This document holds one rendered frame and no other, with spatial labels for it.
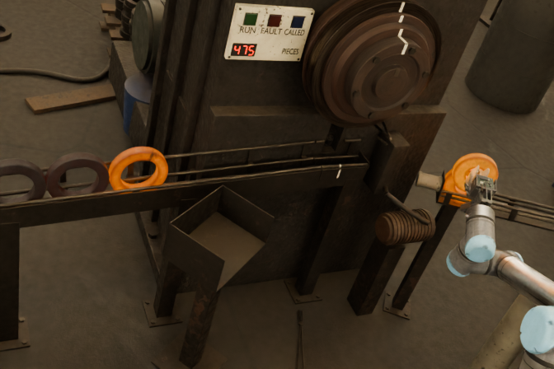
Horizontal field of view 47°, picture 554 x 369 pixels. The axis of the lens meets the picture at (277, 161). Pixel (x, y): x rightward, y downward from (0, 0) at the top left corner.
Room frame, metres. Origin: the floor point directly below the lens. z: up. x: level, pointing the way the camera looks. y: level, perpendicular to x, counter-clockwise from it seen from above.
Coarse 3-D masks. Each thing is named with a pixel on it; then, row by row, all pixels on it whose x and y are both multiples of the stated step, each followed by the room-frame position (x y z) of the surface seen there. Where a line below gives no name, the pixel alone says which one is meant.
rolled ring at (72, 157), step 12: (72, 156) 1.43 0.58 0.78; (84, 156) 1.44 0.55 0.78; (96, 156) 1.48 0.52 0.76; (60, 168) 1.40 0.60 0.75; (96, 168) 1.46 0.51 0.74; (48, 180) 1.38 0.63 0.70; (96, 180) 1.48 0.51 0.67; (108, 180) 1.48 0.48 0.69; (60, 192) 1.40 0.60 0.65; (72, 192) 1.44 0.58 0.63; (84, 192) 1.46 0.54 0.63
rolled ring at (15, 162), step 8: (8, 160) 1.35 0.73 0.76; (16, 160) 1.36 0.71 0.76; (24, 160) 1.37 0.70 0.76; (0, 168) 1.32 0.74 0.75; (8, 168) 1.33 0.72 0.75; (16, 168) 1.34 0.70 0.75; (24, 168) 1.35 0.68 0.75; (32, 168) 1.36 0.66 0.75; (0, 176) 1.32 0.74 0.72; (32, 176) 1.36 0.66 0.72; (40, 176) 1.37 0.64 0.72; (40, 184) 1.37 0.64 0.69; (32, 192) 1.37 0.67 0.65; (40, 192) 1.37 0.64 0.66; (0, 200) 1.33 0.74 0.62; (8, 200) 1.34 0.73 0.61; (16, 200) 1.35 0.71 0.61; (24, 200) 1.36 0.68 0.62
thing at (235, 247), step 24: (216, 192) 1.55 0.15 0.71; (192, 216) 1.45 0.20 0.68; (216, 216) 1.56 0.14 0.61; (240, 216) 1.55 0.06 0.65; (264, 216) 1.52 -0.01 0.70; (168, 240) 1.34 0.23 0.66; (192, 240) 1.31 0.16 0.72; (216, 240) 1.46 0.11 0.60; (240, 240) 1.49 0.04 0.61; (264, 240) 1.51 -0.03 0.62; (192, 264) 1.30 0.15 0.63; (216, 264) 1.27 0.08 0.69; (240, 264) 1.39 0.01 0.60; (216, 288) 1.26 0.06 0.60; (192, 312) 1.42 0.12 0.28; (192, 336) 1.42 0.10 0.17; (168, 360) 1.42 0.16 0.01; (192, 360) 1.41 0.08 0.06; (216, 360) 1.48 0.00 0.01
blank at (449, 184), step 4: (448, 172) 2.04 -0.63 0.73; (468, 172) 2.02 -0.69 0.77; (448, 176) 2.02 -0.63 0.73; (452, 176) 2.02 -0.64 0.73; (448, 180) 2.02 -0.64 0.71; (452, 180) 2.02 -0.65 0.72; (444, 184) 2.02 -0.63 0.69; (448, 184) 2.02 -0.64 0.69; (452, 184) 2.02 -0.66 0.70; (444, 188) 2.02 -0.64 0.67; (448, 188) 2.02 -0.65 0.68; (452, 188) 2.02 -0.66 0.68; (456, 188) 2.03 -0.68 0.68; (456, 192) 2.02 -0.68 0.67; (460, 192) 2.02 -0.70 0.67; (464, 192) 2.03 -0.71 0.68; (456, 196) 2.02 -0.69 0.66; (452, 200) 2.02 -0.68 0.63; (456, 200) 2.02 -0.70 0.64
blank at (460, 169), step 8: (464, 160) 1.92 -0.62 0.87; (472, 160) 1.92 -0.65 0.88; (480, 160) 1.92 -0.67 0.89; (488, 160) 1.92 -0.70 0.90; (456, 168) 1.92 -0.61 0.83; (464, 168) 1.92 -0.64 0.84; (472, 168) 1.92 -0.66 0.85; (480, 168) 1.92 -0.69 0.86; (496, 168) 1.93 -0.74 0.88; (456, 176) 1.92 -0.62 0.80; (464, 176) 1.92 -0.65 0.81; (488, 176) 1.92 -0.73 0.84; (496, 176) 1.92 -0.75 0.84; (456, 184) 1.92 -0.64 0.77
